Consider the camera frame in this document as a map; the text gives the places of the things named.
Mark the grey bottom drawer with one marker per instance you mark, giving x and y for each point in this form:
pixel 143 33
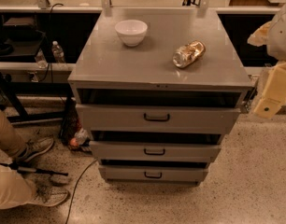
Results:
pixel 152 173

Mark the grey drawer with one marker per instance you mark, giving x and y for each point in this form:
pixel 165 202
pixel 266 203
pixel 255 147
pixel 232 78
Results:
pixel 157 119
pixel 152 173
pixel 143 151

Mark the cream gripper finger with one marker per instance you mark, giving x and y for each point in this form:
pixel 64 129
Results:
pixel 260 36
pixel 273 97

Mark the grey top drawer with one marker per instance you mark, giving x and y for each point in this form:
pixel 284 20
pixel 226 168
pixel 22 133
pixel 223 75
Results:
pixel 157 119

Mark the black rod tool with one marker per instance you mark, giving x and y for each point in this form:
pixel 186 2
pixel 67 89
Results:
pixel 21 169

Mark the grey sneaker lower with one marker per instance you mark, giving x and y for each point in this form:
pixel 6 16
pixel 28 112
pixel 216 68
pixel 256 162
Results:
pixel 49 196

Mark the clear water bottle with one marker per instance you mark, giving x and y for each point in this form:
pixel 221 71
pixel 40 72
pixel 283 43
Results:
pixel 57 52
pixel 41 60

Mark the white ceramic bowl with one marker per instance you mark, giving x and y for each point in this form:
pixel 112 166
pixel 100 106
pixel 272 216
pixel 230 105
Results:
pixel 131 32

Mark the dark bag with items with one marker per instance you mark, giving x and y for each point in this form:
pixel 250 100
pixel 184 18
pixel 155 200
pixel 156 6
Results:
pixel 71 132

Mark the grey metal drawer cabinet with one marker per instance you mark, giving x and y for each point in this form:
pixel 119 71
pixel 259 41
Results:
pixel 111 73

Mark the grey sneaker upper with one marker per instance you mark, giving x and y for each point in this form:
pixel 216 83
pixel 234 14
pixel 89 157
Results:
pixel 35 149

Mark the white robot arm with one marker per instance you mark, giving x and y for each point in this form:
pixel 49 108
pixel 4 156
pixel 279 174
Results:
pixel 273 35

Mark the person's leg khaki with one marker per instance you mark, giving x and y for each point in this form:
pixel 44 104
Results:
pixel 14 189
pixel 10 142

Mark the black table stand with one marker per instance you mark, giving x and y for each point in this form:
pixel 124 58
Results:
pixel 23 116

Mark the grey sneaker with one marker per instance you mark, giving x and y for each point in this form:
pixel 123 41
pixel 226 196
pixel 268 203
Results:
pixel 35 149
pixel 49 196

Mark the person's lower leg khaki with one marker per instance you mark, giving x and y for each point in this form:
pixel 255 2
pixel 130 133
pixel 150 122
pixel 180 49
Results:
pixel 14 189

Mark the person's upper leg khaki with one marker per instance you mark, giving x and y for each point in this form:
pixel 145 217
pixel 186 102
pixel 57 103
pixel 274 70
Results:
pixel 10 142

